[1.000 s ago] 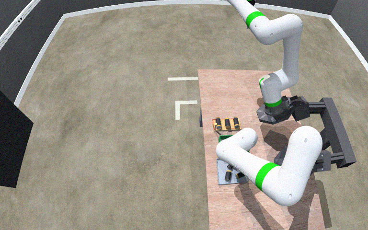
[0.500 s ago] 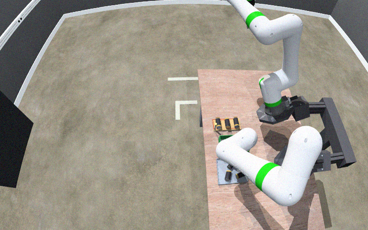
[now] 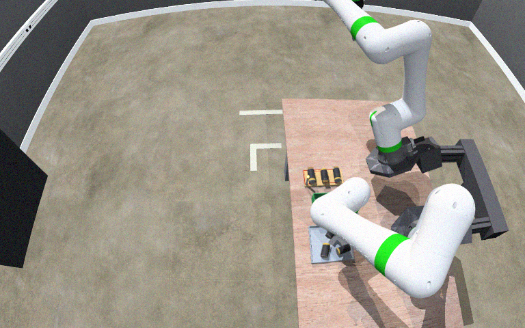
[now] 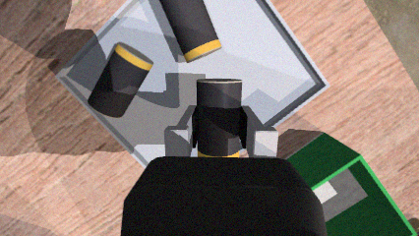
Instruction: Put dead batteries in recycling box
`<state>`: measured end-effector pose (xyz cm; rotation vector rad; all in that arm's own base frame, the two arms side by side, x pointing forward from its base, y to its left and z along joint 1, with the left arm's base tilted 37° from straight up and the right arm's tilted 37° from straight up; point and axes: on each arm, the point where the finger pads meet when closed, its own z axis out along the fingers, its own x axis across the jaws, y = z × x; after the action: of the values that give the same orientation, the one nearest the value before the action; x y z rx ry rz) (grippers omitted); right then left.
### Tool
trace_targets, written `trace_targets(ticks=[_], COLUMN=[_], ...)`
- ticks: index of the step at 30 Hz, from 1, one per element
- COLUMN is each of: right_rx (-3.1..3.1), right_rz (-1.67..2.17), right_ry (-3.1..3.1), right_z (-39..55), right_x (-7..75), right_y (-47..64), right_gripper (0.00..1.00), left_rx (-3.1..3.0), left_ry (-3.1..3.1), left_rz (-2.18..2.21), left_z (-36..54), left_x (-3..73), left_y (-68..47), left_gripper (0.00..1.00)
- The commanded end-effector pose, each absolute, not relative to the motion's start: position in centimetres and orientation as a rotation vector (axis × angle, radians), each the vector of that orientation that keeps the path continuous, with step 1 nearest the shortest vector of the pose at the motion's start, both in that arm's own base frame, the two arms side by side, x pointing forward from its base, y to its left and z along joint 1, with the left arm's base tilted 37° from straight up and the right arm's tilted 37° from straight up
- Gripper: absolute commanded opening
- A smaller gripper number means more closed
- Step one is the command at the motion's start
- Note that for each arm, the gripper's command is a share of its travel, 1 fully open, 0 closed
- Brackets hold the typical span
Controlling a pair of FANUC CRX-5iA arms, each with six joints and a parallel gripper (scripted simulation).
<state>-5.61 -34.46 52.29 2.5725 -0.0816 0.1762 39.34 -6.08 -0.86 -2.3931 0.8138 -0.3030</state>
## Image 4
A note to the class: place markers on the green open-top box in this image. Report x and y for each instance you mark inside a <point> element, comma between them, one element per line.
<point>355,202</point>

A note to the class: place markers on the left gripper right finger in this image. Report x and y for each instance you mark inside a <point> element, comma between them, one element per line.
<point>258,140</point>

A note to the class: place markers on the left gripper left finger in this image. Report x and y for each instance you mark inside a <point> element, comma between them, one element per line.
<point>179,140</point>

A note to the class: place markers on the black battery with yellow band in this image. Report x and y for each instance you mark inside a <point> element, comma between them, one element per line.
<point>119,82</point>
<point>192,27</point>
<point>219,102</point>

